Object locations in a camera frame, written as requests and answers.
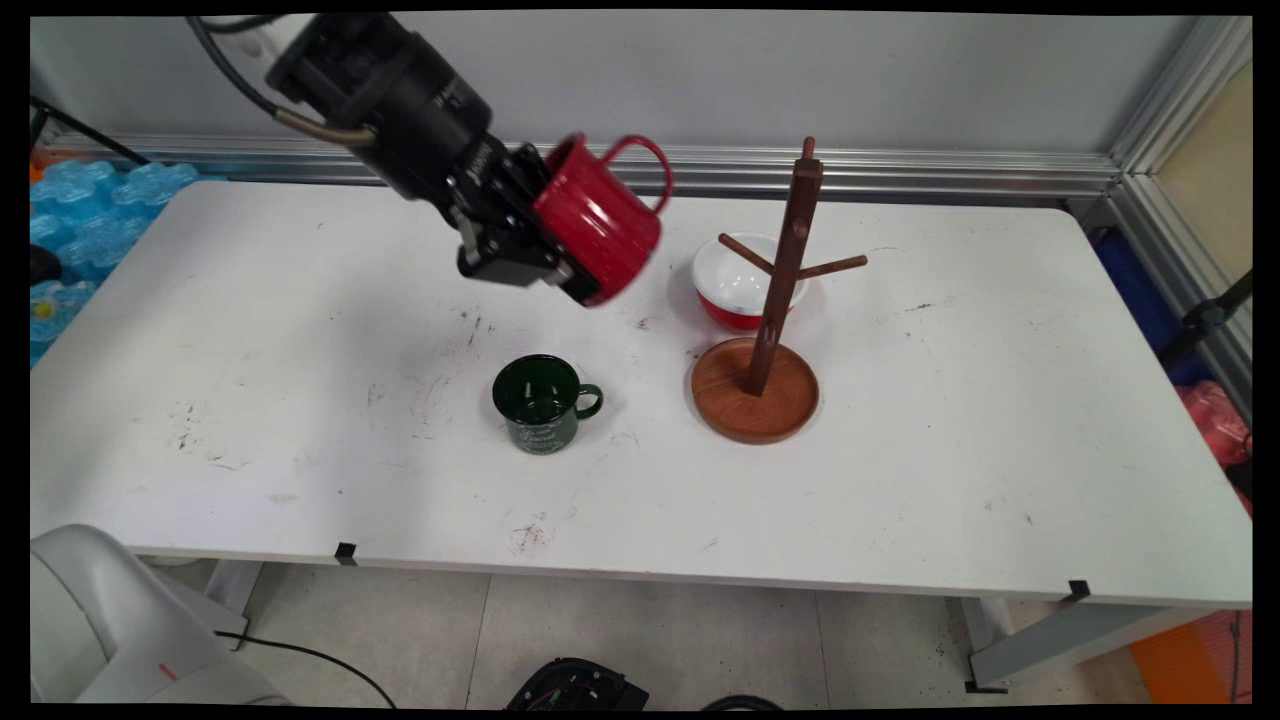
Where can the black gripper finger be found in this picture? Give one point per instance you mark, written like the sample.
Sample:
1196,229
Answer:
510,265
533,168

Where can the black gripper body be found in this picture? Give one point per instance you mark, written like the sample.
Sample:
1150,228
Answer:
440,130

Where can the red speckled enamel mug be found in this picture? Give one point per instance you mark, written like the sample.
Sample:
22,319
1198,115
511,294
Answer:
600,225

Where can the dark green enamel mug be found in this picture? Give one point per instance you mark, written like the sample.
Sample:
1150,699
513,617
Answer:
540,405

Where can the red bowl white inside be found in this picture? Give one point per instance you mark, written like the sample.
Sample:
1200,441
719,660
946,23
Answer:
735,285

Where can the wooden mug tree stand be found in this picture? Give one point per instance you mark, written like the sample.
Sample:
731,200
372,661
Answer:
755,395

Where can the black tape piece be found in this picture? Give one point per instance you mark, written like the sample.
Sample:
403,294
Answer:
346,553
1078,590

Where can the thin black rod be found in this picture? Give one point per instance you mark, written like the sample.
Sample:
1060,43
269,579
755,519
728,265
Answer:
95,133

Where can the blue plastic bubble sheet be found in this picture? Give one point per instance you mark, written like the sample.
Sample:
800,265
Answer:
80,230

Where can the black round object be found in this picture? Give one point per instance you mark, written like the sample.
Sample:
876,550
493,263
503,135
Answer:
42,265

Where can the black device on floor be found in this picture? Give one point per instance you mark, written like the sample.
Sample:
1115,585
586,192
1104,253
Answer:
575,685

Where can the grey table leg short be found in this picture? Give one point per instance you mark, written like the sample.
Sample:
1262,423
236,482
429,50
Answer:
215,600

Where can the white rounded machine housing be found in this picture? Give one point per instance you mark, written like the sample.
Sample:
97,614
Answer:
90,620

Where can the blue container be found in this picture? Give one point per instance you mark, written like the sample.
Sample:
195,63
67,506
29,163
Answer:
1135,290

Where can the grey table leg long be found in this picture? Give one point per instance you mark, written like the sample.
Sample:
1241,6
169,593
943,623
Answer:
1060,640

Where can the red plastic bag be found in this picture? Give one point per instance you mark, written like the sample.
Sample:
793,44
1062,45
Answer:
1215,420

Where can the orange floor mat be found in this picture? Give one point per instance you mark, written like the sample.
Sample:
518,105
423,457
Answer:
1185,660

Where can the aluminium frame rail long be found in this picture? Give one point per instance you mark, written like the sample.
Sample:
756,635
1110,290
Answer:
950,170

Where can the aluminium frame rail slanted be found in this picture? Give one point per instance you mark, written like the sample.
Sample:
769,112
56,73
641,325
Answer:
1180,110

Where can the beige wall panel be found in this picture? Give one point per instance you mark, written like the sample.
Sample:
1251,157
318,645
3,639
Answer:
1210,170

